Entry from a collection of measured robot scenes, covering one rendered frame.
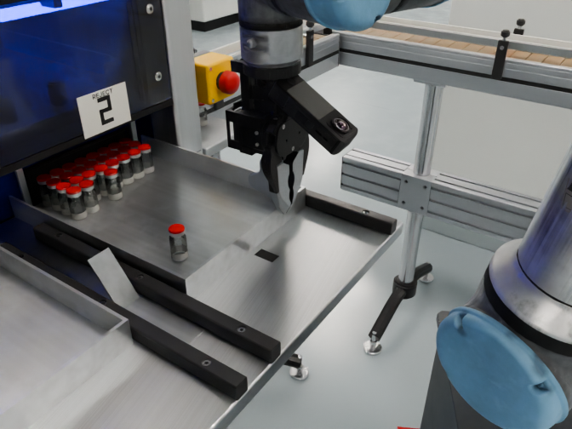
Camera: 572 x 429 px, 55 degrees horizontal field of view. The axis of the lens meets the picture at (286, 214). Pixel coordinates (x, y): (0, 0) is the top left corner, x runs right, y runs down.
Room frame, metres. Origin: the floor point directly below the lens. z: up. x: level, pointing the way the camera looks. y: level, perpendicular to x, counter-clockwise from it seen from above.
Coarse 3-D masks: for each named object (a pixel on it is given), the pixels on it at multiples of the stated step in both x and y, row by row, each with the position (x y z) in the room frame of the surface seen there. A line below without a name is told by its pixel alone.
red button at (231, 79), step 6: (228, 72) 0.93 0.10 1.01; (234, 72) 0.94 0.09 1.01; (222, 78) 0.92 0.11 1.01; (228, 78) 0.92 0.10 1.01; (234, 78) 0.93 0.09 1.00; (222, 84) 0.92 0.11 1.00; (228, 84) 0.92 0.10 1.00; (234, 84) 0.93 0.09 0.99; (222, 90) 0.92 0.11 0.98; (228, 90) 0.92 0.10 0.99; (234, 90) 0.93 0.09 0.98
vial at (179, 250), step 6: (174, 234) 0.57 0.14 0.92; (180, 234) 0.57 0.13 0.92; (174, 240) 0.57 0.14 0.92; (180, 240) 0.57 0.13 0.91; (174, 246) 0.57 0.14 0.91; (180, 246) 0.57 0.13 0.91; (186, 246) 0.57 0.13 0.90; (174, 252) 0.57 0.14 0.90; (180, 252) 0.57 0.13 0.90; (186, 252) 0.57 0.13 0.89; (174, 258) 0.57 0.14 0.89; (180, 258) 0.57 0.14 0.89; (186, 258) 0.57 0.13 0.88
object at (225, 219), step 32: (160, 160) 0.86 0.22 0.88; (192, 160) 0.82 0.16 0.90; (128, 192) 0.75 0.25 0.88; (160, 192) 0.75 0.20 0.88; (192, 192) 0.75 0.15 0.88; (224, 192) 0.75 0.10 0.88; (256, 192) 0.75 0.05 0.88; (32, 224) 0.65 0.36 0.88; (64, 224) 0.61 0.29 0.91; (96, 224) 0.65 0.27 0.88; (128, 224) 0.65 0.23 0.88; (160, 224) 0.65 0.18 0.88; (192, 224) 0.65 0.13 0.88; (224, 224) 0.65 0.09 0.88; (256, 224) 0.60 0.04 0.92; (128, 256) 0.54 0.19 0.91; (160, 256) 0.58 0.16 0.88; (192, 256) 0.58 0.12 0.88; (224, 256) 0.55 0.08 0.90; (192, 288) 0.50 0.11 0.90
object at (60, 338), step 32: (0, 256) 0.55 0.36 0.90; (0, 288) 0.51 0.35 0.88; (32, 288) 0.51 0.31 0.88; (64, 288) 0.48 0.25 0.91; (0, 320) 0.46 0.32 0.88; (32, 320) 0.46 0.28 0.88; (64, 320) 0.46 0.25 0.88; (96, 320) 0.45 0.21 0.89; (128, 320) 0.42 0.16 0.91; (0, 352) 0.41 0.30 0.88; (32, 352) 0.41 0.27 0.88; (64, 352) 0.41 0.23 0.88; (96, 352) 0.39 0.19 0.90; (0, 384) 0.37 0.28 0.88; (32, 384) 0.37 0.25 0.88; (64, 384) 0.35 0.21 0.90; (0, 416) 0.30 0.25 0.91; (32, 416) 0.32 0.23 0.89
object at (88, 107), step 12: (120, 84) 0.77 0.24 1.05; (84, 96) 0.72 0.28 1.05; (96, 96) 0.73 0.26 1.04; (120, 96) 0.77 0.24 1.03; (84, 108) 0.72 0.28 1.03; (96, 108) 0.73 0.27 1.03; (120, 108) 0.76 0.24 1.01; (84, 120) 0.71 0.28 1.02; (96, 120) 0.73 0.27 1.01; (120, 120) 0.76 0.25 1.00; (84, 132) 0.71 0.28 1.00; (96, 132) 0.72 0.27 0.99
